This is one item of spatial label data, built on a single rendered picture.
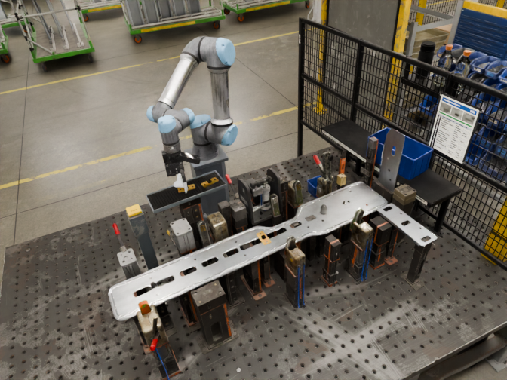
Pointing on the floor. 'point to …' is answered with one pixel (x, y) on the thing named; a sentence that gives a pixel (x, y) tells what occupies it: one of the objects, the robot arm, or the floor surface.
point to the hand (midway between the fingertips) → (185, 183)
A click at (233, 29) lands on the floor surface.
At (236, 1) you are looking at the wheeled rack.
